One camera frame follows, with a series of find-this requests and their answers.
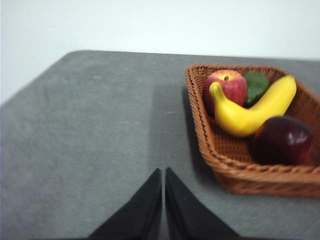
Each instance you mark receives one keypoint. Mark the yellow banana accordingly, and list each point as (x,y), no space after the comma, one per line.
(237,120)

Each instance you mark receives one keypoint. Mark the brown wicker basket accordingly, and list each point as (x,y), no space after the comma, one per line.
(250,182)

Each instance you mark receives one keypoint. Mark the green avocado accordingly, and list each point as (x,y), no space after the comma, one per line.
(256,87)

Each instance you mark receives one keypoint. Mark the red apple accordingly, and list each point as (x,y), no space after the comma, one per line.
(232,87)

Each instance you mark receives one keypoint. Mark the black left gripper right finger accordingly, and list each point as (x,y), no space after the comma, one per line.
(190,215)

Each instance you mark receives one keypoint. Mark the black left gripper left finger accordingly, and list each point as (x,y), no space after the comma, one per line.
(140,215)

